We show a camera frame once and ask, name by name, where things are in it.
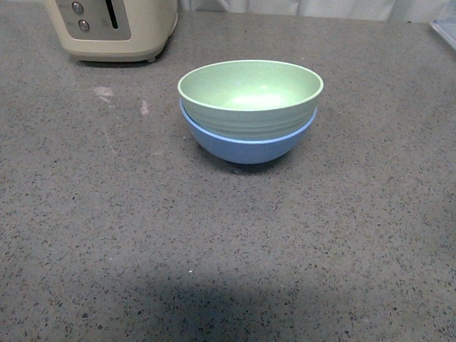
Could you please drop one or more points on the green bowl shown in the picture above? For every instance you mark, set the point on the green bowl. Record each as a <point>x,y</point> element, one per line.
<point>250,99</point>

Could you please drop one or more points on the clear container lid blue seal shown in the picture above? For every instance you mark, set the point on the clear container lid blue seal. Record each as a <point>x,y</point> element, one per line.
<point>446,29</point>

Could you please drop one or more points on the white curtain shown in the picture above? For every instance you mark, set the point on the white curtain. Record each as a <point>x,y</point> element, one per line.
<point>420,11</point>

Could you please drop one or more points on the cream toaster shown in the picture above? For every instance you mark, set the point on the cream toaster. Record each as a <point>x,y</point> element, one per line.
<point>113,31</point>

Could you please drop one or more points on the blue bowl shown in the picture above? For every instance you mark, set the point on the blue bowl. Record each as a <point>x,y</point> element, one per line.
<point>245,151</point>

